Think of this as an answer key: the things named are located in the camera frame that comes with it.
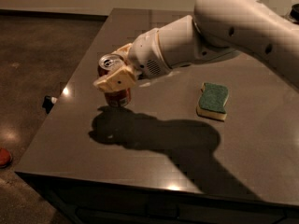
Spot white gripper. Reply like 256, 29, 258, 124
93, 28, 171, 93

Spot orange soda can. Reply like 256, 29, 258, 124
97, 54, 131, 107

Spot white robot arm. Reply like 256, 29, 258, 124
94, 0, 299, 93

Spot green and yellow sponge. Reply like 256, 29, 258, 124
196, 82, 229, 121

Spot black object beside table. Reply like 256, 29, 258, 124
42, 95, 57, 114

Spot dark cabinet drawer front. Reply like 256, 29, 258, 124
29, 178, 299, 224

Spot red object on floor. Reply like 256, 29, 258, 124
0, 148, 12, 168

